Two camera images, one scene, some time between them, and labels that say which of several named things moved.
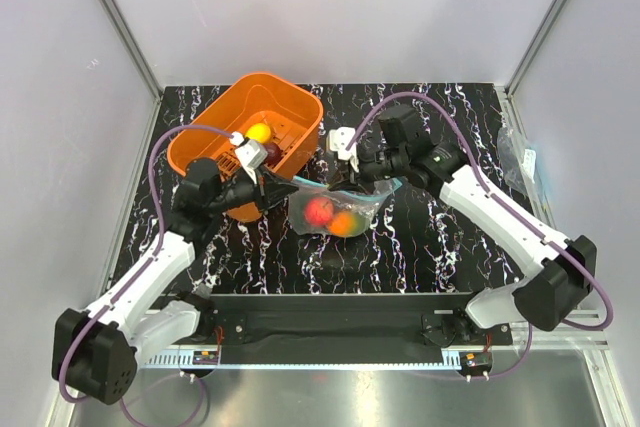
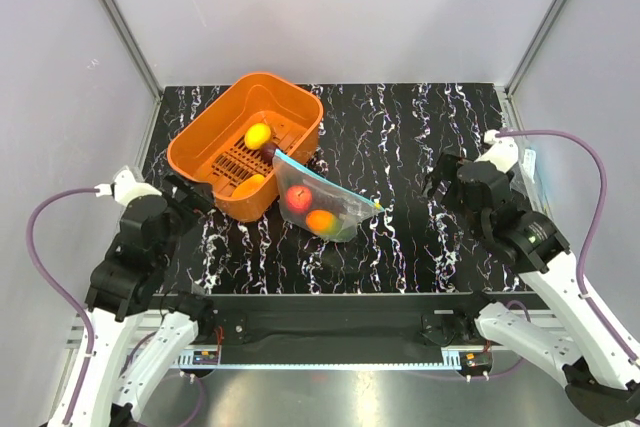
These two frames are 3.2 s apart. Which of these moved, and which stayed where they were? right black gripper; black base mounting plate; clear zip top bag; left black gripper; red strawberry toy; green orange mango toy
Moved: red strawberry toy; right black gripper; clear zip top bag; left black gripper; green orange mango toy
Stayed: black base mounting plate
